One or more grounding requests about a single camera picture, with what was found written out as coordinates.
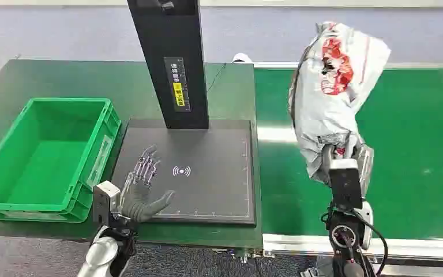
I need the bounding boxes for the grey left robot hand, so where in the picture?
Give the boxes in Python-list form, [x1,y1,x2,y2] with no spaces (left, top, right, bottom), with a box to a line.
[120,144,176,224]

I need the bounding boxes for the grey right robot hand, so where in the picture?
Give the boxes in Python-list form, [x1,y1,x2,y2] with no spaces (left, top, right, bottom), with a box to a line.
[322,143,375,196]

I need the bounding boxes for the grey plastic parcel red print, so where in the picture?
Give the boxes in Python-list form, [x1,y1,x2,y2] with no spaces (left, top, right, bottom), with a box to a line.
[288,21,392,185]

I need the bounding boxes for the green conveyor belt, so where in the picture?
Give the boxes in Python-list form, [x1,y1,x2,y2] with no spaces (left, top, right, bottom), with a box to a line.
[254,68,443,241]

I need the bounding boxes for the green plastic crate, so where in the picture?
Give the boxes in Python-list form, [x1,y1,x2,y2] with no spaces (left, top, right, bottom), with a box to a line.
[0,97,122,224]

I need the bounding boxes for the black scanner column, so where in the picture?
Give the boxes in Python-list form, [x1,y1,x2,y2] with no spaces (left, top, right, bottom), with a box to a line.
[126,0,211,130]

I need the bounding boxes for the white object behind table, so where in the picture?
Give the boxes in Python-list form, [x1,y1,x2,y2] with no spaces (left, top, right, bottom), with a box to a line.
[231,53,254,64]

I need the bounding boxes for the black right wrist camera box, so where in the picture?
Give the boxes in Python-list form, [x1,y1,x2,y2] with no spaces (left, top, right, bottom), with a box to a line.
[328,159,363,210]

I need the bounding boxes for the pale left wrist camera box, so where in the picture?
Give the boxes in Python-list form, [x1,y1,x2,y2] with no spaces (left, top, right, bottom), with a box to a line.
[92,181,122,227]

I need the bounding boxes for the black scanner base plate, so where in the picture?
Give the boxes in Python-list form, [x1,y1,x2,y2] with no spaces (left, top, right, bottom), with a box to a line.
[111,118,257,227]

